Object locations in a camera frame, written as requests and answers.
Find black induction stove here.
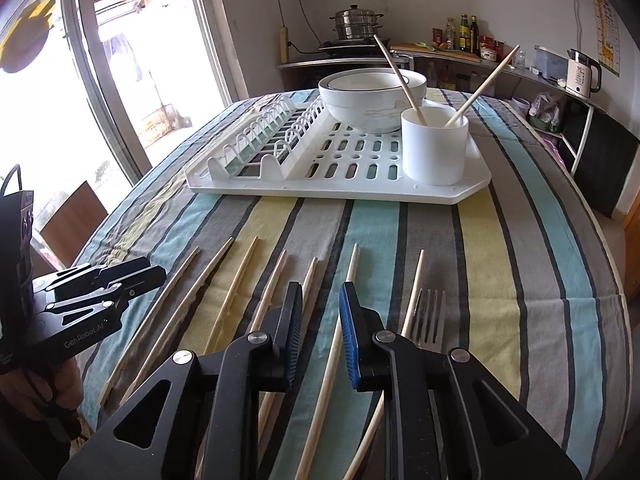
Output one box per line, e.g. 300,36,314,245
319,39,392,57

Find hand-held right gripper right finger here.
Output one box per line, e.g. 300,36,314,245
339,281,583,480

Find white electric kettle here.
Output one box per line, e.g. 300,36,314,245
565,49,603,99

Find black cabinet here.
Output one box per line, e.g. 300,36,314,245
562,100,640,218

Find person's left hand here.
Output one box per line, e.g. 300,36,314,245
0,360,84,422

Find wooden cutting board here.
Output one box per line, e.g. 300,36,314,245
392,42,483,63

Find metal fork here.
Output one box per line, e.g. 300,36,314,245
414,287,447,349

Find giraffe wall poster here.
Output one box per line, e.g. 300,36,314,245
589,0,622,79

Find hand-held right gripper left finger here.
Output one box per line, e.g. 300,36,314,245
57,282,304,480

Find bunch of wooden chopsticks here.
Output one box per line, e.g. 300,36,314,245
100,236,426,480

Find white bowl with dark rim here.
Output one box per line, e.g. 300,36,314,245
318,72,428,134
327,69,426,92

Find low metal shelf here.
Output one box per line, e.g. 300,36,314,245
277,52,416,101

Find clear plastic container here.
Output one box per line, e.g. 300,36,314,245
532,45,570,82

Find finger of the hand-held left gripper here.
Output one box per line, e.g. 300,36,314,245
44,285,134,319
32,256,167,304

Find tall metal shelf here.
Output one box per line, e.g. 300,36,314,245
390,47,608,176

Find yellow and black object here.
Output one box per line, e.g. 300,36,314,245
0,0,57,73

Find crumpled plastic bags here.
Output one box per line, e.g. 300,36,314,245
529,91,565,133

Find stainless steel steamer pot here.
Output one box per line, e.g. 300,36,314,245
329,4,386,42

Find white plastic dish rack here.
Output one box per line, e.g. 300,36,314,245
184,92,493,206

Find brown wooden panel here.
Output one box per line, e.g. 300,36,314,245
39,181,109,268

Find striped tablecloth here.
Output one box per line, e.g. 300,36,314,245
75,87,633,480

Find sliding glass door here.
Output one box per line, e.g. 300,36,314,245
0,0,251,241

